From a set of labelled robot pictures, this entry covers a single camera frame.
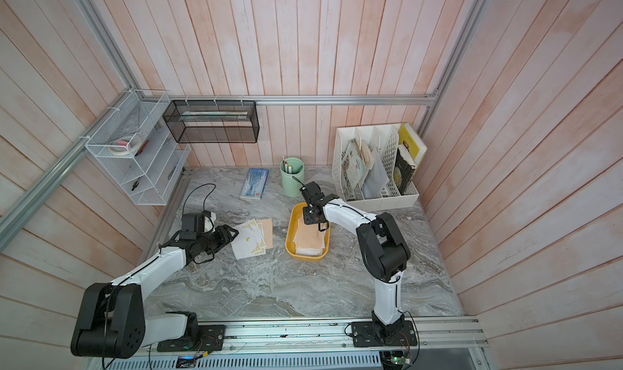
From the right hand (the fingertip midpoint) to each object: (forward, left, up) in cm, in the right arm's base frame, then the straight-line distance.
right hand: (312, 214), depth 98 cm
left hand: (-12, +29, +2) cm, 32 cm away
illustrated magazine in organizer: (+17, -18, +16) cm, 29 cm away
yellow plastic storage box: (0, +7, +2) cm, 7 cm away
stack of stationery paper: (-10, +1, -4) cm, 10 cm away
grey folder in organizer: (+13, -27, +8) cm, 31 cm away
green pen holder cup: (+21, +10, +7) cm, 24 cm away
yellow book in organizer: (+22, -39, +21) cm, 50 cm away
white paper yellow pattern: (-11, +26, -4) cm, 28 cm away
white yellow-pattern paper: (-9, +20, -3) cm, 22 cm away
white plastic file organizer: (+31, -32, +15) cm, 47 cm away
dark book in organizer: (+14, -37, +13) cm, 42 cm away
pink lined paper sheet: (-6, +19, -4) cm, 20 cm away
